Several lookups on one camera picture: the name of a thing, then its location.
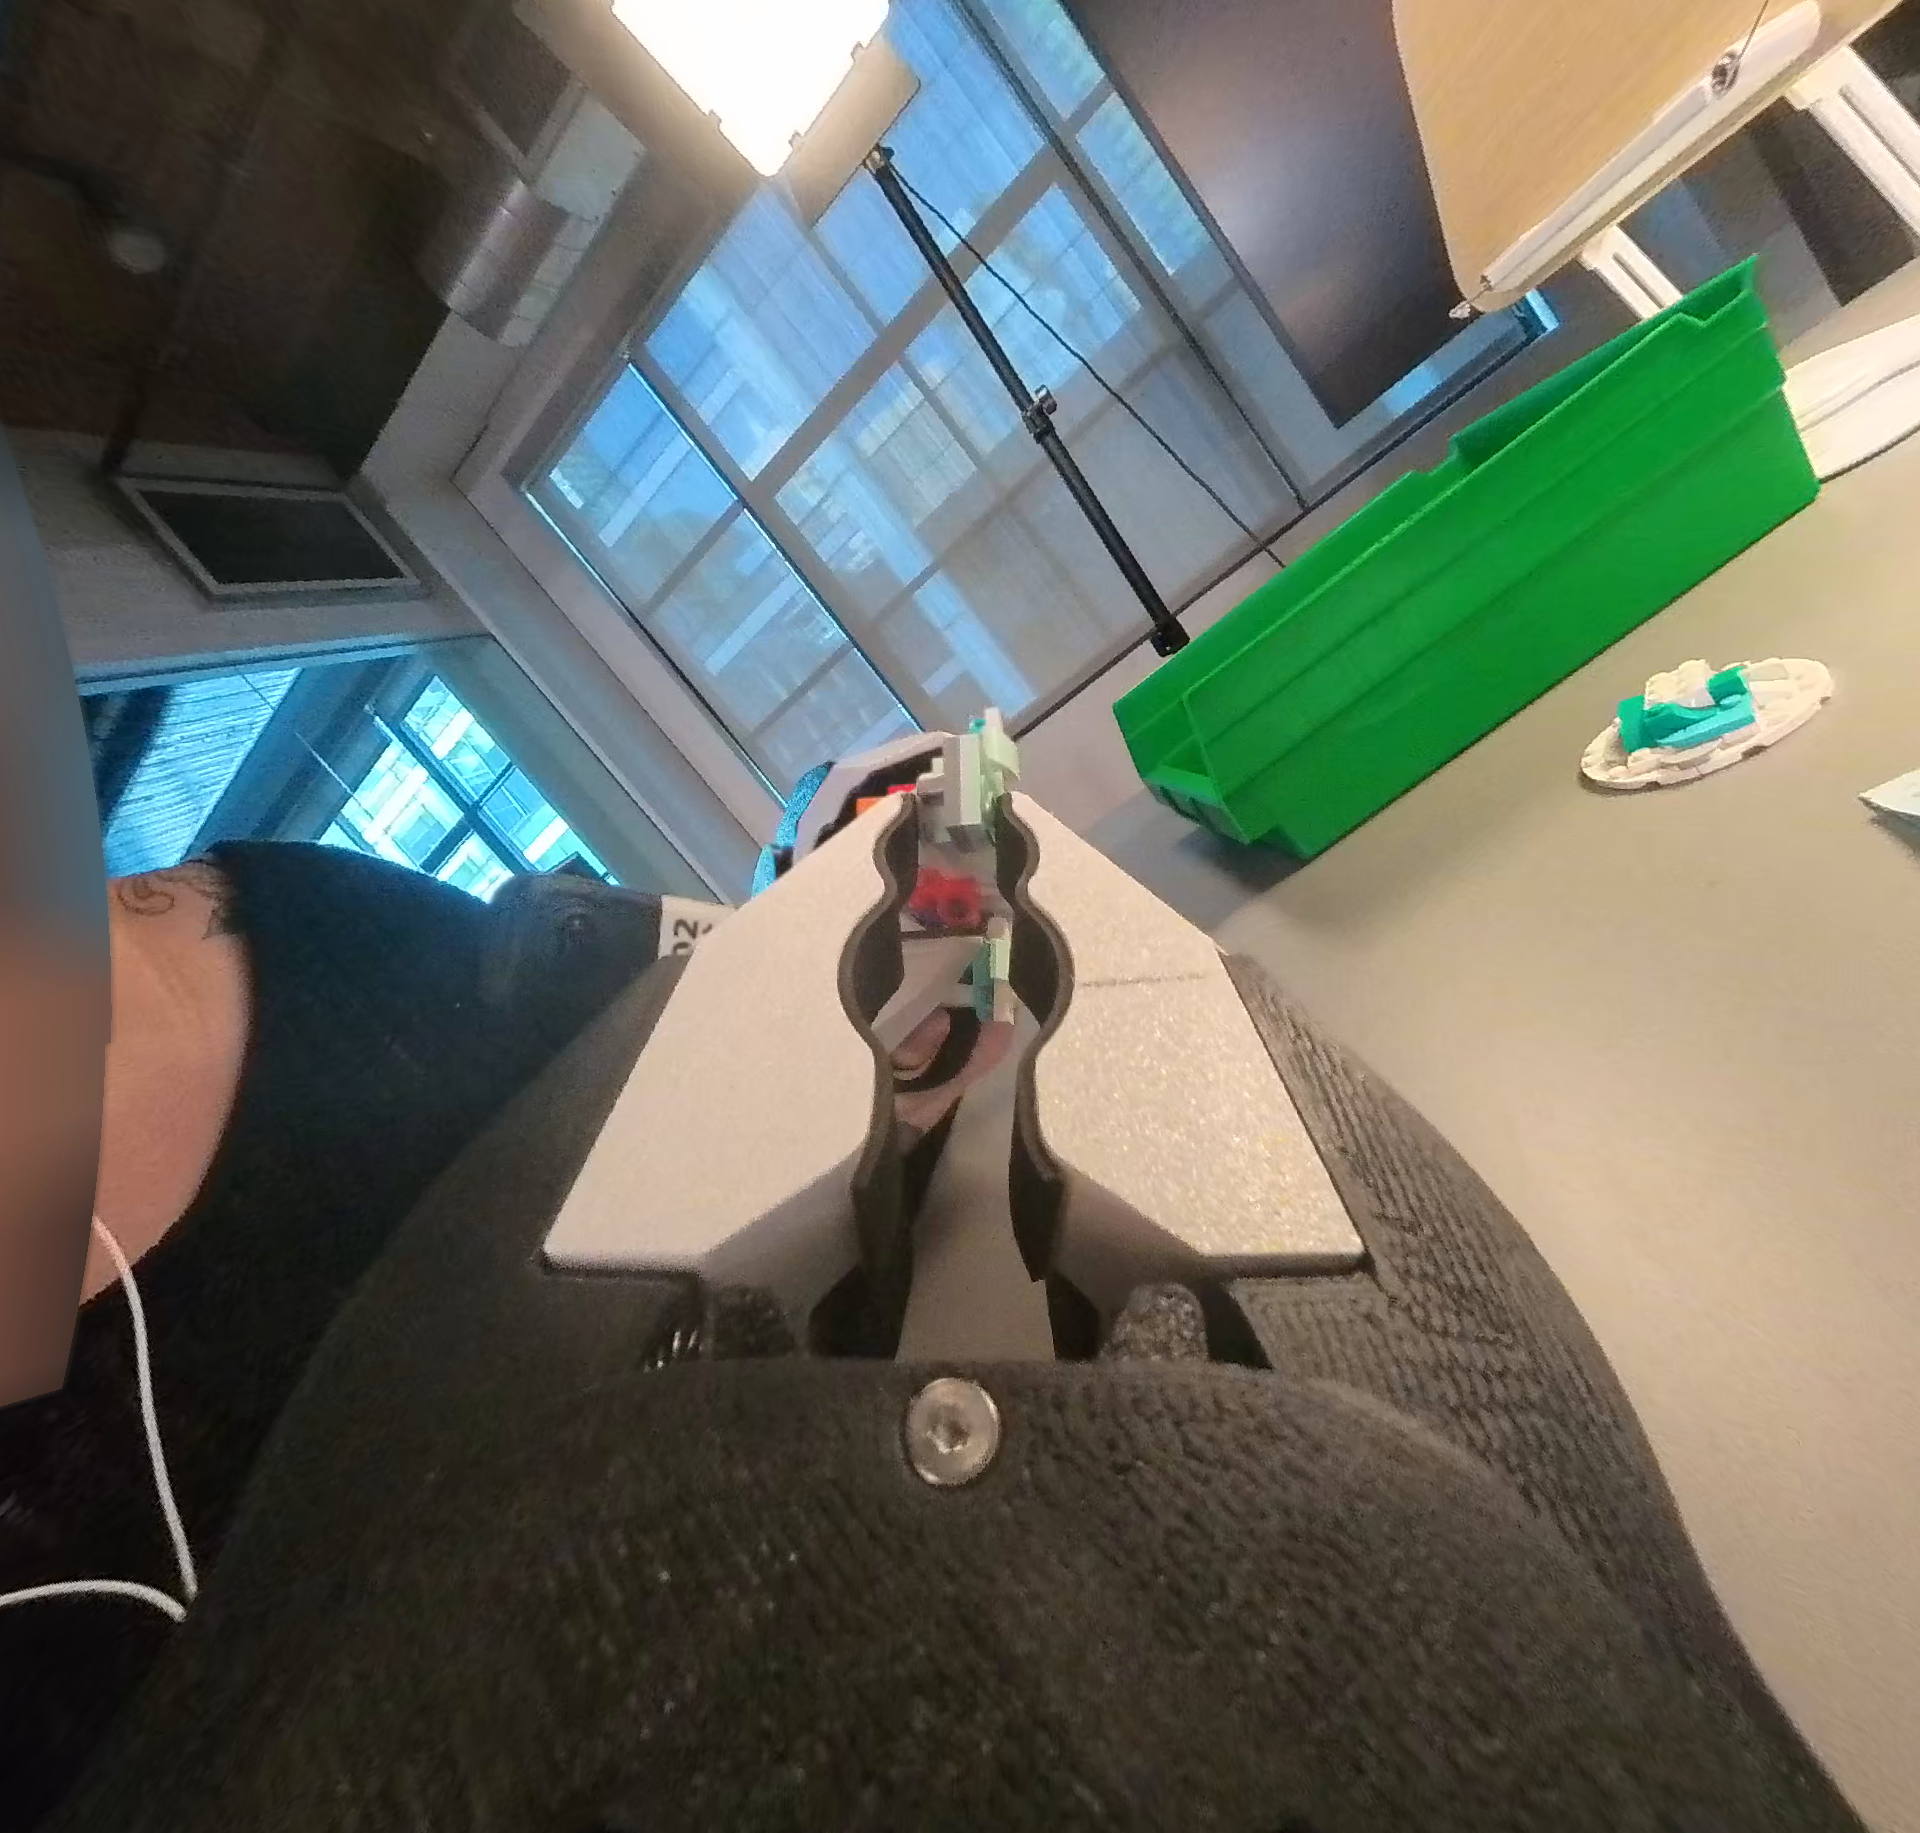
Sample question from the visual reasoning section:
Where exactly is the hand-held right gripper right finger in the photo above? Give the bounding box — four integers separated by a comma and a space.
990, 789, 1367, 1286

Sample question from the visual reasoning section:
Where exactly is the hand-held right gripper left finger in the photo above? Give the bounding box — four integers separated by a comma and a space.
541, 793, 939, 1311

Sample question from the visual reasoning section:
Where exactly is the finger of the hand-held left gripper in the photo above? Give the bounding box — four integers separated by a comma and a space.
870, 963, 1004, 1059
763, 731, 961, 896

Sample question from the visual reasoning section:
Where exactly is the teal white red lego assembly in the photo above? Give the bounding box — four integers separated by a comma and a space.
884, 708, 1032, 1032

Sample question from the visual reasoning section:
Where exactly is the lego build on white plate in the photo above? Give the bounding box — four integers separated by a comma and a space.
1577, 653, 1836, 789

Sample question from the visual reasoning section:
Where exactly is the person's left hand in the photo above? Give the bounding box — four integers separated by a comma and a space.
894, 1013, 996, 1123

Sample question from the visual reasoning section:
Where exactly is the small grid window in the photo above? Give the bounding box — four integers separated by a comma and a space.
82, 647, 619, 904

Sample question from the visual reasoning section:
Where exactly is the person's upper body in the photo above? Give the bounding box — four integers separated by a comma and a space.
90, 839, 669, 1833

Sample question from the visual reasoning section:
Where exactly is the large grid window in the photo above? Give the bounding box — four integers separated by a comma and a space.
455, 0, 1309, 829

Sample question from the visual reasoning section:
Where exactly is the black stand pole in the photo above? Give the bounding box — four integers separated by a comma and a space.
863, 144, 1193, 657

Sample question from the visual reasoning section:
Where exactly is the ceiling vent grille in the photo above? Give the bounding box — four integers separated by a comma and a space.
115, 471, 425, 607

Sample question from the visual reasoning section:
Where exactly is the green plastic bin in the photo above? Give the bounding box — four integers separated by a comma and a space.
1112, 258, 1822, 861

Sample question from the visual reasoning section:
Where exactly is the large dark screen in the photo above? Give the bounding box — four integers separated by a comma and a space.
1002, 0, 1544, 433

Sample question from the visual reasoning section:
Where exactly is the rectangular ceiling light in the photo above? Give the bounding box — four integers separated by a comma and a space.
527, 0, 898, 179

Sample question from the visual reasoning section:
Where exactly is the white sheet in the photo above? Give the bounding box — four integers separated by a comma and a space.
1781, 314, 1920, 479

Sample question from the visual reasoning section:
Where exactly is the thin black cable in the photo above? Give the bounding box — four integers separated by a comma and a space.
884, 167, 1295, 569

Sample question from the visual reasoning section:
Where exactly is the white earphone cable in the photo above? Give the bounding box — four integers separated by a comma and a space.
0, 1214, 202, 1629

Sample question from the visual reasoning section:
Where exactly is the silver air duct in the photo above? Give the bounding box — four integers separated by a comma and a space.
432, 69, 650, 351

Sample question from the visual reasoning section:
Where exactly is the wooden table with white frame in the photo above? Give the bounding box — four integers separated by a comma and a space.
1391, 0, 1920, 316

